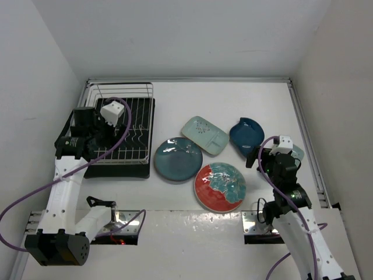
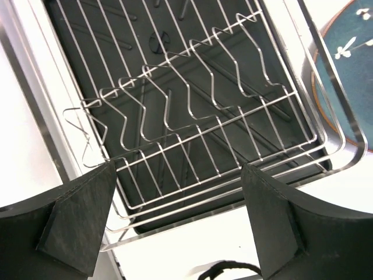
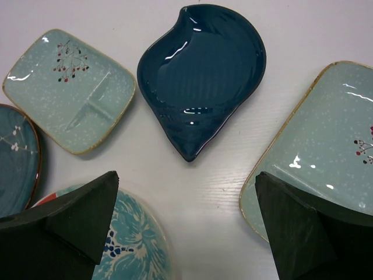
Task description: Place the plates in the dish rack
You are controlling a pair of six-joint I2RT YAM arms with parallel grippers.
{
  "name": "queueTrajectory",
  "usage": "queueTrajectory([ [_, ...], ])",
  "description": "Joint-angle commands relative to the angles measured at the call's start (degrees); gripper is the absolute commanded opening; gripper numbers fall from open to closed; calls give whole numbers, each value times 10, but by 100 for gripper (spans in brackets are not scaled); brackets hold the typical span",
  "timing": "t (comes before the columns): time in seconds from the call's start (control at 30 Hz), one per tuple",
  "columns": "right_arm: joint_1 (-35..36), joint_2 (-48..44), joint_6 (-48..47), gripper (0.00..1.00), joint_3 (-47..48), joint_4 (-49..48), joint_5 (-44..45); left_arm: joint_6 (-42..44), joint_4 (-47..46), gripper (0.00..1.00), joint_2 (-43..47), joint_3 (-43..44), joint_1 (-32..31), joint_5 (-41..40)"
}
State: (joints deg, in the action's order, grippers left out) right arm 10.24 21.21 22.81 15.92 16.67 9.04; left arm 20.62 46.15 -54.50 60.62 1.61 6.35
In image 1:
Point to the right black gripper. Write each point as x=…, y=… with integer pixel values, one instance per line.
x=251, y=156

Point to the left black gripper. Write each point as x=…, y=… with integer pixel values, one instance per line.
x=111, y=141

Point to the dark blue leaf-shaped dish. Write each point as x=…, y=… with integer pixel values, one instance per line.
x=246, y=135

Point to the red and teal round plate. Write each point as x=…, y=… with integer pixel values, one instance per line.
x=220, y=187

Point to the light teal divided rectangular plate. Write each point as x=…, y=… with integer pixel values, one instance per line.
x=206, y=135

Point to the round dark teal plate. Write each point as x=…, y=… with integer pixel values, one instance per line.
x=178, y=159

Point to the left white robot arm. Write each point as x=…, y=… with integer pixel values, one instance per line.
x=61, y=240

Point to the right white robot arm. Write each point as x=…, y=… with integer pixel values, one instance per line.
x=291, y=214

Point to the black drip tray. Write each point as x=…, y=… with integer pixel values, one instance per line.
x=132, y=157

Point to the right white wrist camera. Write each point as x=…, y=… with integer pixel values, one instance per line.
x=282, y=144

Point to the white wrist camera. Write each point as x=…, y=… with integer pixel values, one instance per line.
x=112, y=112
x=282, y=144

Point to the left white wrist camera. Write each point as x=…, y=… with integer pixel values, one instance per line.
x=112, y=112

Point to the aluminium frame rail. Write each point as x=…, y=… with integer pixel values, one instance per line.
x=321, y=189

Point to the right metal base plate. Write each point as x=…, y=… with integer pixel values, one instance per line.
x=252, y=226

